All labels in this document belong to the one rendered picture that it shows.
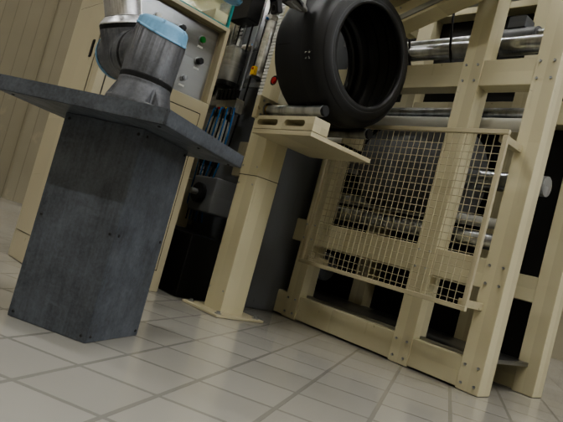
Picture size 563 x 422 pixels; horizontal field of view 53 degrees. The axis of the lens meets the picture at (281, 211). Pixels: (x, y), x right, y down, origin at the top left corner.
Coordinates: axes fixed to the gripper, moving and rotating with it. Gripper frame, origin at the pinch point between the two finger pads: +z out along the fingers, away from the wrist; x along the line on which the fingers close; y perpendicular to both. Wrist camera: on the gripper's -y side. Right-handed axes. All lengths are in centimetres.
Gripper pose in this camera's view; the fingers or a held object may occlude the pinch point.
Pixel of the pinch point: (303, 11)
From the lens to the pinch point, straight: 229.4
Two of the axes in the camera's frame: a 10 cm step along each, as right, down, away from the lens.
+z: 6.8, 3.3, 6.6
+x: -6.6, -1.4, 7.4
